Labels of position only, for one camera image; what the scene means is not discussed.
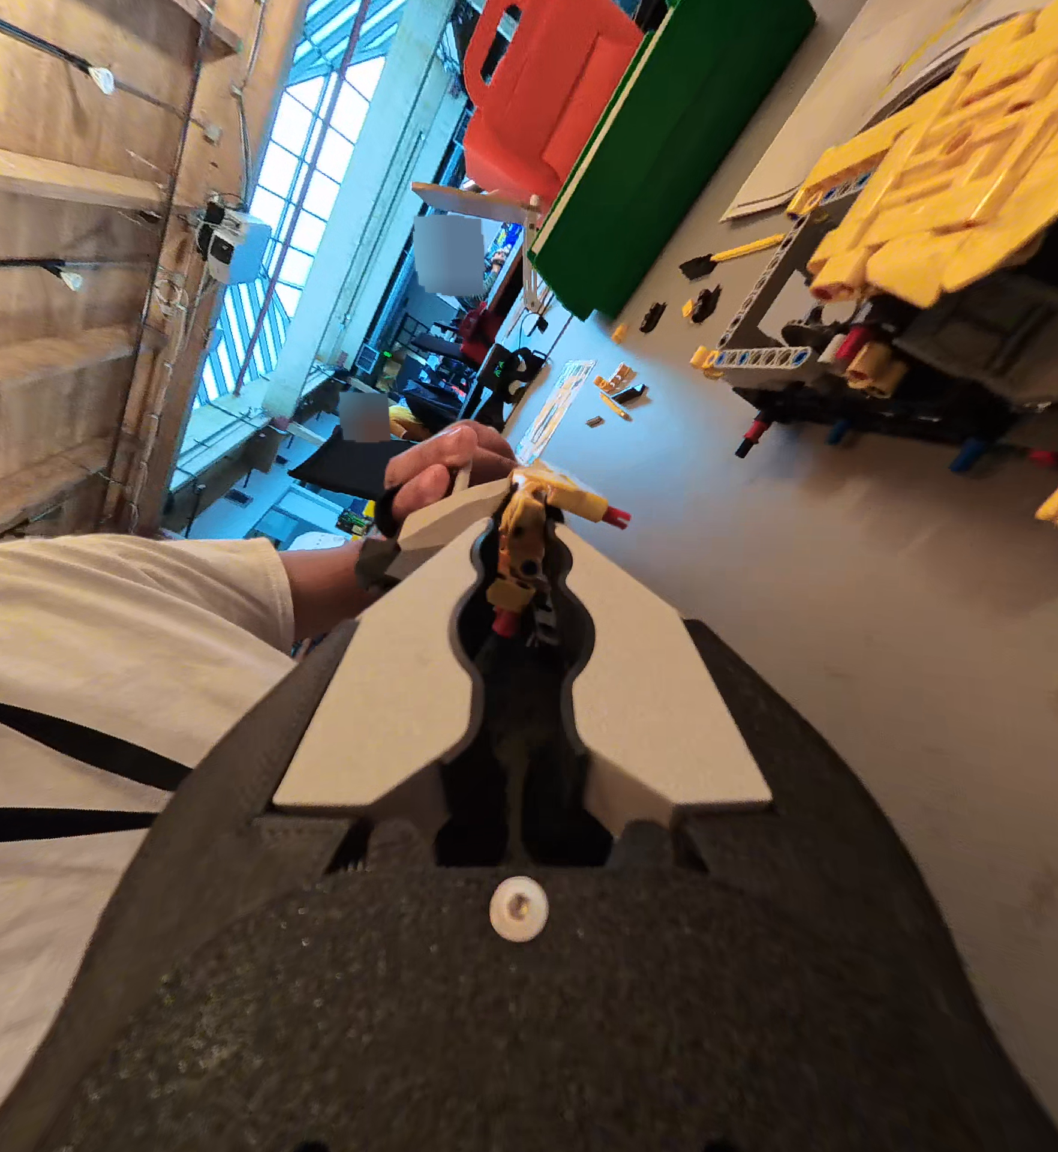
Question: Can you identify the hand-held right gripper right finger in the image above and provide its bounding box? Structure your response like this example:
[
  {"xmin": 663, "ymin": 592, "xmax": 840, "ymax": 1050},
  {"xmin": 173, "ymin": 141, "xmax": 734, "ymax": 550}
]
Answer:
[{"xmin": 543, "ymin": 522, "xmax": 774, "ymax": 870}]

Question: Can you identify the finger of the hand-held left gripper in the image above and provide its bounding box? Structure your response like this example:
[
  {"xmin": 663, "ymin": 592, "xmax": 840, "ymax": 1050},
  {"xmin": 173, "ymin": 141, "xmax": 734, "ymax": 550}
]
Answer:
[{"xmin": 354, "ymin": 477, "xmax": 517, "ymax": 592}]

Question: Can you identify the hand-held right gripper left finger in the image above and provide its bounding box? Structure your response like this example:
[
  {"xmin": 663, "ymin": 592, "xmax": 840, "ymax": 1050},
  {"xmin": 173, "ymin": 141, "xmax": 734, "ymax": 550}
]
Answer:
[{"xmin": 273, "ymin": 517, "xmax": 513, "ymax": 870}]

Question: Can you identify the small yellow black assembly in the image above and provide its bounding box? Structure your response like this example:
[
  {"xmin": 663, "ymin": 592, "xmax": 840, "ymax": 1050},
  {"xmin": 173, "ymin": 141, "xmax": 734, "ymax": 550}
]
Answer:
[{"xmin": 485, "ymin": 494, "xmax": 559, "ymax": 652}]

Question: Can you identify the yellow toy car model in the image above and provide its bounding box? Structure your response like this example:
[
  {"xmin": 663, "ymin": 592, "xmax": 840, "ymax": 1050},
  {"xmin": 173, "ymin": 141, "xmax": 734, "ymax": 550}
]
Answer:
[{"xmin": 689, "ymin": 0, "xmax": 1058, "ymax": 529}]

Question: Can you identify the person's left forearm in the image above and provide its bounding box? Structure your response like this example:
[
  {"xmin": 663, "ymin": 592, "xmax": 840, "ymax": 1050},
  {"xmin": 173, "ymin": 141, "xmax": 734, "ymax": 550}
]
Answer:
[{"xmin": 277, "ymin": 537, "xmax": 379, "ymax": 642}]

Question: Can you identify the black desk divider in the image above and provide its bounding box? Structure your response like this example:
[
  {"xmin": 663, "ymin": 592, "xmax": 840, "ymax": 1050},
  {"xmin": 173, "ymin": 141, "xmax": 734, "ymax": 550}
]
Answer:
[{"xmin": 286, "ymin": 435, "xmax": 409, "ymax": 502}]

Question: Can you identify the grey desk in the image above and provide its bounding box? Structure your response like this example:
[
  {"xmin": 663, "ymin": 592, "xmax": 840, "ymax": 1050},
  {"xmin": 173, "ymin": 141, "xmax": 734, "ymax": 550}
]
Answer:
[{"xmin": 502, "ymin": 0, "xmax": 1058, "ymax": 1152}]

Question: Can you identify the person's left hand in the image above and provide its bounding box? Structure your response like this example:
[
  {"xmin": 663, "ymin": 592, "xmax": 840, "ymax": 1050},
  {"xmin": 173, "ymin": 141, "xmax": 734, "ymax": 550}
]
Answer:
[{"xmin": 384, "ymin": 420, "xmax": 521, "ymax": 541}]

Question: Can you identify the colourful leaflet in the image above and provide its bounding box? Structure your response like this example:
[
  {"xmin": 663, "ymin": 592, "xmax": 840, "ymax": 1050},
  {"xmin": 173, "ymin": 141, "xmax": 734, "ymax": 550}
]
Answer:
[{"xmin": 514, "ymin": 359, "xmax": 599, "ymax": 462}]

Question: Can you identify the black device with green lights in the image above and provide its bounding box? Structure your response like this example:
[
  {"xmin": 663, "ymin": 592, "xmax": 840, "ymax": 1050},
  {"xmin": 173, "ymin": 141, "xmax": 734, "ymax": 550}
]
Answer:
[{"xmin": 477, "ymin": 345, "xmax": 549, "ymax": 434}]

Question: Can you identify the red office chair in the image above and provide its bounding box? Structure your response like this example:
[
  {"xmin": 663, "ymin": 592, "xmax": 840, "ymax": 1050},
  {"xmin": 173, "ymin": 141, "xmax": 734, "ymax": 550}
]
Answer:
[{"xmin": 457, "ymin": 304, "xmax": 503, "ymax": 367}]

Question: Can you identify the person's white shirt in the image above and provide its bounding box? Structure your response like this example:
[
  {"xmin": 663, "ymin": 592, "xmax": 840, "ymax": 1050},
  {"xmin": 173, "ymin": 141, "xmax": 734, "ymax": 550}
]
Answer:
[{"xmin": 0, "ymin": 533, "xmax": 303, "ymax": 1152}]

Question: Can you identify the wooden board document stand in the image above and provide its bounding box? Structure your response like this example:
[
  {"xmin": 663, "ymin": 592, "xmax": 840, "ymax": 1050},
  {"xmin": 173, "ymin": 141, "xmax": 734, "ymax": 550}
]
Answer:
[{"xmin": 409, "ymin": 180, "xmax": 559, "ymax": 314}]

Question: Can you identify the glass skylight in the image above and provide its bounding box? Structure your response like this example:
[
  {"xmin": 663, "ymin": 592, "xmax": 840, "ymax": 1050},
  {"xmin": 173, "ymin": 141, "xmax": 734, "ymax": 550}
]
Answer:
[{"xmin": 195, "ymin": 0, "xmax": 409, "ymax": 408}]

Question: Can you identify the green storage bin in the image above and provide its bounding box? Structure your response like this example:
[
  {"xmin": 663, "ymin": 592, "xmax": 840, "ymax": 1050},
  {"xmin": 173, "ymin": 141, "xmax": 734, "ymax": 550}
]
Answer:
[{"xmin": 528, "ymin": 0, "xmax": 818, "ymax": 322}]

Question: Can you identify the black-tipped yellow tool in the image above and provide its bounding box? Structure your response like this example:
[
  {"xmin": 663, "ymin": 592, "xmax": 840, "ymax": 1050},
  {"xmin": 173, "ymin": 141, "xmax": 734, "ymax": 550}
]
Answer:
[{"xmin": 679, "ymin": 231, "xmax": 788, "ymax": 281}]

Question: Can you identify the red storage bin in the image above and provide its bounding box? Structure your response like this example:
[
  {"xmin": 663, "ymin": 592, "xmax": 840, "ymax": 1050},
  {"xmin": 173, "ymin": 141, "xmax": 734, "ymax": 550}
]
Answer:
[{"xmin": 459, "ymin": 0, "xmax": 648, "ymax": 214}]

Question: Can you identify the open instruction booklet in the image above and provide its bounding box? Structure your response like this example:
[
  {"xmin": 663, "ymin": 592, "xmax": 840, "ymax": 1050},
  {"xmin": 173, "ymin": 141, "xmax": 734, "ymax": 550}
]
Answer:
[{"xmin": 720, "ymin": 0, "xmax": 1047, "ymax": 224}]

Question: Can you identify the black strap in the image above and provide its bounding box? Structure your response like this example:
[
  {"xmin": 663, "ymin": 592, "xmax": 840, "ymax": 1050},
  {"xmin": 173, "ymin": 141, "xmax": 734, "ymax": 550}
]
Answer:
[{"xmin": 0, "ymin": 690, "xmax": 195, "ymax": 850}]

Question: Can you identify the white ceiling camera unit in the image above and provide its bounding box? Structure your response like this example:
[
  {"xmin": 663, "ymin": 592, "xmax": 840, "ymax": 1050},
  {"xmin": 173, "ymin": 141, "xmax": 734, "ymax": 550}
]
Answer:
[{"xmin": 195, "ymin": 201, "xmax": 275, "ymax": 287}]

